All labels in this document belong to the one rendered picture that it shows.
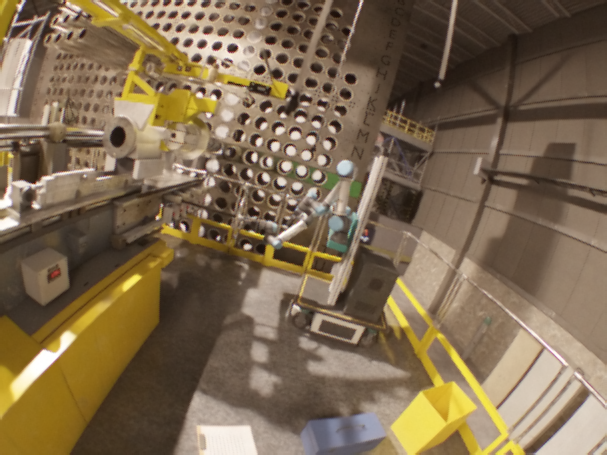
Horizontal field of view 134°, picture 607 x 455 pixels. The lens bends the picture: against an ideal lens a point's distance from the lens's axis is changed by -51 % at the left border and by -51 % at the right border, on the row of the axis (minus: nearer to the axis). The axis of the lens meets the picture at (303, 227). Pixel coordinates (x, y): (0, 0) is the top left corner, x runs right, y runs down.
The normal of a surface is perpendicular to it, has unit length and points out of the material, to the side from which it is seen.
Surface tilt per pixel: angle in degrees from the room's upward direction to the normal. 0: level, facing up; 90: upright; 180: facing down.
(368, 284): 90
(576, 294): 90
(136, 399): 0
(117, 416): 0
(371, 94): 90
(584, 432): 90
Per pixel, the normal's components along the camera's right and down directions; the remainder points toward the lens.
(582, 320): -0.96, -0.28
